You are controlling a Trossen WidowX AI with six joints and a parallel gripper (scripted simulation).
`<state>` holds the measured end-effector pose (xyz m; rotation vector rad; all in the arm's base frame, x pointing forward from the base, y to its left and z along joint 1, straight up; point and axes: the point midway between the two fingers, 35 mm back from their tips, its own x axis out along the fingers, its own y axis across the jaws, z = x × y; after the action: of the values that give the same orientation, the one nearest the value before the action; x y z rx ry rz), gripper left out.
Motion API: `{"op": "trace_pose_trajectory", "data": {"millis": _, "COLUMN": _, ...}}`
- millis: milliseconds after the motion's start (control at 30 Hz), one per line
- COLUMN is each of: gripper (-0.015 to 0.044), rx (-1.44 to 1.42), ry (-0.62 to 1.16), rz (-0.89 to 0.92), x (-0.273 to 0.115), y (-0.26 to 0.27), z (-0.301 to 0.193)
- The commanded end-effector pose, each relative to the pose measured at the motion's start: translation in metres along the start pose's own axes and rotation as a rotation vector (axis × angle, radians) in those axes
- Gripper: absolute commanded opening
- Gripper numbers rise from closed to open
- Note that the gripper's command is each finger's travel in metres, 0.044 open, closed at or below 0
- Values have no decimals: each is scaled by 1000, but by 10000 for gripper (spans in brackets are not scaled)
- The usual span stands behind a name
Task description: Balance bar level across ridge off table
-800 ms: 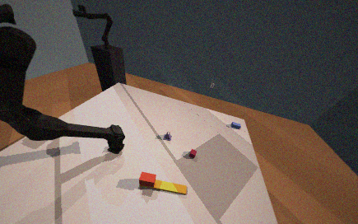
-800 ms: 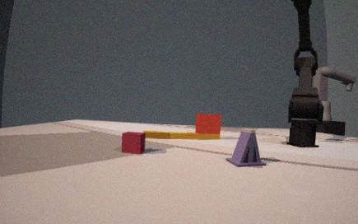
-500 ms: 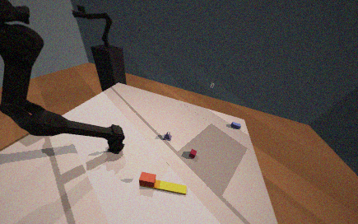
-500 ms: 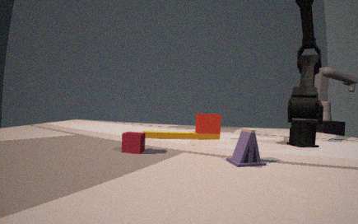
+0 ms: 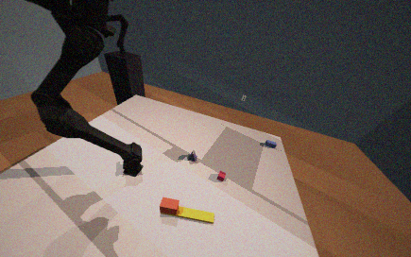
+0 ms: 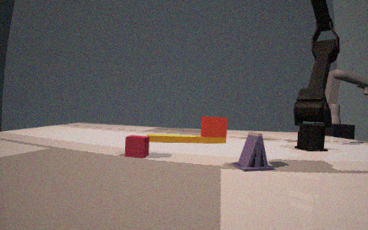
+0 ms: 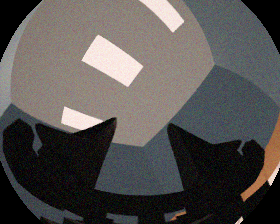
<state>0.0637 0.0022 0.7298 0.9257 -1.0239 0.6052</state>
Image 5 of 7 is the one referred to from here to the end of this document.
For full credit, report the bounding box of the orange bar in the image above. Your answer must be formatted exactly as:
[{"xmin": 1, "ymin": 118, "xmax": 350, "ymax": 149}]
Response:
[{"xmin": 160, "ymin": 197, "xmax": 214, "ymax": 224}]

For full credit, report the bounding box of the purple wedge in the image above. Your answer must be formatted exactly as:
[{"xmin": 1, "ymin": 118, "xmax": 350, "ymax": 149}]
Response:
[{"xmin": 187, "ymin": 152, "xmax": 197, "ymax": 162}]

